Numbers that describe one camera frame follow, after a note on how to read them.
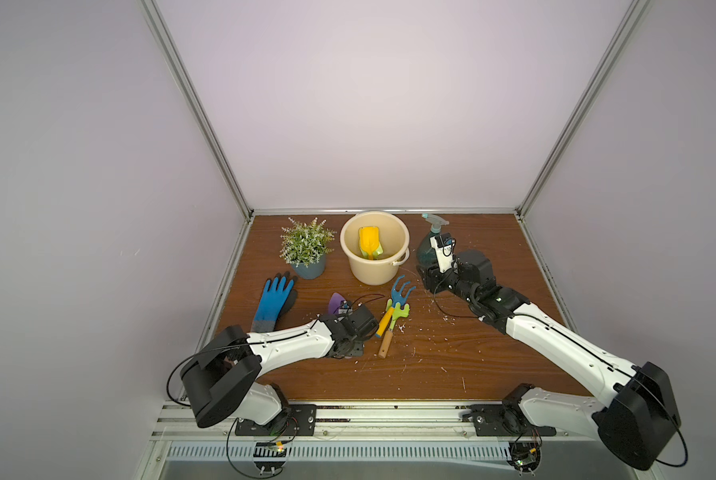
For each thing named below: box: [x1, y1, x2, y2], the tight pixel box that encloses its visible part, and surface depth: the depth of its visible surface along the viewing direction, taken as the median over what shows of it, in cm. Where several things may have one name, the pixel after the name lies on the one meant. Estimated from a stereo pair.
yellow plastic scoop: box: [359, 226, 380, 260], surface depth 102 cm
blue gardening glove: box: [250, 276, 294, 333], surface depth 95 cm
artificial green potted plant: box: [279, 218, 337, 280], surface depth 92 cm
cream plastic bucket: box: [340, 210, 410, 286], surface depth 97 cm
